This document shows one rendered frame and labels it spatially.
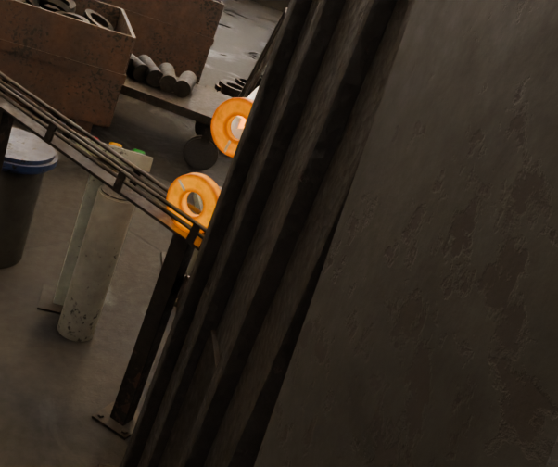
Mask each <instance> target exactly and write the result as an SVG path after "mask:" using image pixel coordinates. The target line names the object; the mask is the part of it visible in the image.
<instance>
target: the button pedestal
mask: <svg viewBox="0 0 558 467"><path fill-rule="evenodd" d="M84 138H85V139H87V140H88V141H89V142H91V143H92V144H94V145H96V146H97V147H98V148H100V149H101V150H103V151H104V152H106V153H107V154H108V155H110V156H111V157H113V158H115V159H116V160H118V162H119V163H121V164H122V165H124V166H125V167H126V166H127V167H129V166H128V165H127V164H125V163H124V162H122V161H121V160H119V159H118V158H116V157H115V156H113V155H112V154H110V153H109V152H108V151H107V150H106V149H104V148H103V147H101V146H100V145H98V144H97V143H95V142H94V141H92V140H91V139H89V138H86V137H84ZM104 144H105V143H104ZM75 145H77V146H79V147H80V148H81V149H83V150H84V151H86V152H87V153H88V154H90V155H91V156H93V157H95V158H96V159H97V160H99V161H100V162H102V163H103V164H105V165H106V166H107V167H109V168H110V169H112V170H113V171H115V172H116V173H118V174H119V172H118V171H117V170H115V169H114V168H112V167H111V166H109V165H108V164H107V163H106V162H105V161H103V160H102V159H100V158H98V157H97V156H96V155H94V154H93V153H91V152H90V151H88V150H87V149H86V148H84V147H83V146H81V145H80V144H78V143H77V142H75ZM105 145H107V146H109V147H110V148H112V149H113V150H114V151H116V152H117V153H119V154H120V155H122V156H123V157H124V158H126V159H128V160H129V161H131V162H132V163H133V164H134V165H135V166H137V167H138V168H140V169H141V170H143V171H146V172H150V169H151V165H152V162H153V158H152V157H150V156H147V155H143V154H140V153H136V152H133V151H131V150H127V149H124V148H120V147H117V146H114V145H111V144H105ZM102 184H103V183H102V182H101V181H99V180H98V179H97V178H96V177H95V176H93V175H92V174H90V176H89V179H88V183H87V185H86V188H85V192H84V195H83V199H82V203H81V207H80V210H79V214H78V217H77V220H76V223H75V226H74V230H73V233H72V237H71V239H70V245H69V248H68V252H67V255H66V258H65V261H64V265H63V268H62V271H61V274H60V277H59V281H58V284H57V287H55V286H52V285H48V284H44V285H43V289H42V293H41V296H40V300H39V304H38V307H37V309H39V310H43V311H48V312H52V313H55V314H60V315H61V311H62V309H63V306H64V302H65V299H66V296H67V293H68V290H69V287H70V281H71V278H72V274H73V272H74V268H75V265H76V262H77V258H78V256H79V253H80V249H81V246H82V240H83V238H84V235H85V231H86V228H87V225H88V221H89V219H90V216H91V212H92V209H93V205H94V203H95V197H96V194H97V191H98V188H99V186H101V185H102Z"/></svg>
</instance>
